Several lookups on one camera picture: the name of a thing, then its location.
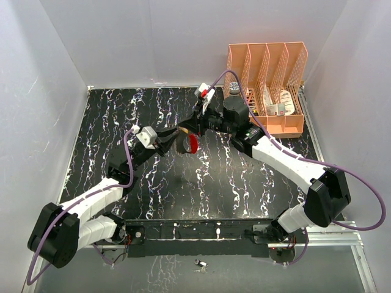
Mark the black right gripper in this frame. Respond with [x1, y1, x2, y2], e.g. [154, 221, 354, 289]
[178, 101, 236, 137]

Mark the metal key organizer red handle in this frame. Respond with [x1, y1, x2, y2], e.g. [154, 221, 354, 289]
[175, 131, 198, 154]

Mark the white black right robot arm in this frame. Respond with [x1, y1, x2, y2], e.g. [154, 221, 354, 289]
[179, 96, 351, 242]

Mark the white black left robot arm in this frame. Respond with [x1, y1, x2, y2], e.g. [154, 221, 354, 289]
[27, 126, 180, 268]

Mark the small round grey jar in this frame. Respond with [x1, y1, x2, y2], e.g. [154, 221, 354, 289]
[228, 82, 241, 95]

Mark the orange plastic file organizer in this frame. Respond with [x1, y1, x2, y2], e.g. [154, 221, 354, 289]
[227, 42, 308, 139]

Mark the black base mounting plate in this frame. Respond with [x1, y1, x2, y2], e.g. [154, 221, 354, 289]
[125, 219, 290, 258]

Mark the white round label card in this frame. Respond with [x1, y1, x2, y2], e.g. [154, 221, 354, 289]
[263, 90, 296, 116]

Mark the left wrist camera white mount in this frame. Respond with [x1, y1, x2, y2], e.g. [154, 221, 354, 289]
[131, 125, 157, 150]

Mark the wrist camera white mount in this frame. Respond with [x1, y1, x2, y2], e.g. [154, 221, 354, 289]
[131, 125, 157, 150]
[194, 82, 215, 104]

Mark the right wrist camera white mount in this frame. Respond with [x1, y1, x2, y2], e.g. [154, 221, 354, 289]
[194, 82, 215, 104]

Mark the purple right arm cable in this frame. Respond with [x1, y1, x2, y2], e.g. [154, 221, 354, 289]
[210, 69, 386, 265]

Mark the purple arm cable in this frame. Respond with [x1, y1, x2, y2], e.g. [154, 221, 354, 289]
[26, 127, 138, 286]
[210, 69, 386, 265]

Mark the aluminium frame rail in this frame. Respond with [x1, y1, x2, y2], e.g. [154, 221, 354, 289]
[298, 86, 377, 292]

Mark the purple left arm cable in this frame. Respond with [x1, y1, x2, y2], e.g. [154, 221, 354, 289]
[26, 127, 138, 286]

